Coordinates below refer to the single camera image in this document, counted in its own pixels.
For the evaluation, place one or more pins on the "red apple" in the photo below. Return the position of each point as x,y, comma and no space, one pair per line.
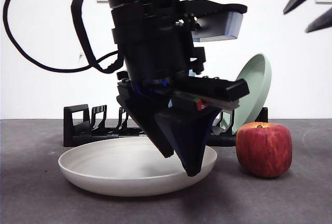
263,151

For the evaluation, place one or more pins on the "cream yellow plate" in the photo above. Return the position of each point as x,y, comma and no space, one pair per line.
103,161

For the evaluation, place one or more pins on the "black plate rack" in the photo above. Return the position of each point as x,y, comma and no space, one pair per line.
77,139

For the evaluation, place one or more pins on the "green plate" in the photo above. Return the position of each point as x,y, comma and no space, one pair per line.
259,73

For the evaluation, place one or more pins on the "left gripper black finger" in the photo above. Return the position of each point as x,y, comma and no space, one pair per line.
150,130
189,143

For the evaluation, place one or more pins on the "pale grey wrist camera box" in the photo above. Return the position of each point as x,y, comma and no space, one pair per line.
228,24

